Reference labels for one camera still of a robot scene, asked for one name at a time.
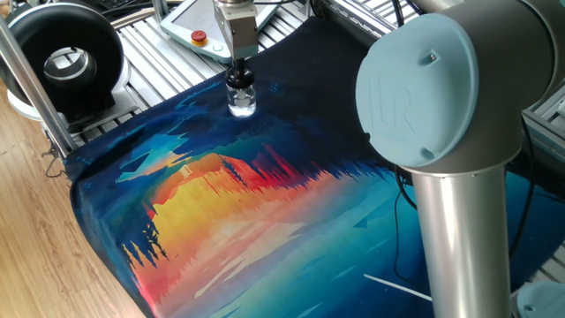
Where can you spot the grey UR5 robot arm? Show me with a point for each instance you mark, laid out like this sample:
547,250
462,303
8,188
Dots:
463,132

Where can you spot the clear glass jar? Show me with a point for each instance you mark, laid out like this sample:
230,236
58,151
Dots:
241,102

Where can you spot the aluminium frame post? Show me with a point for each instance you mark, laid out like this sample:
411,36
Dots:
39,95

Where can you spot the silver Schunk gripper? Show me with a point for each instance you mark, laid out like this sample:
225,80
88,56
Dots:
240,33

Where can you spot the aluminium rail with screws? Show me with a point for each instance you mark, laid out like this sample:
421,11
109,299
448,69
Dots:
353,22

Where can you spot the colourful sunset print cloth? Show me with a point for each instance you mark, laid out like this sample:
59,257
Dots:
265,221

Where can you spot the white teach pendant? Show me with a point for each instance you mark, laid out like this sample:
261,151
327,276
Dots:
190,26

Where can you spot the black knobbed jar lid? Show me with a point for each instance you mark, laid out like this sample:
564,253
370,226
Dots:
240,78

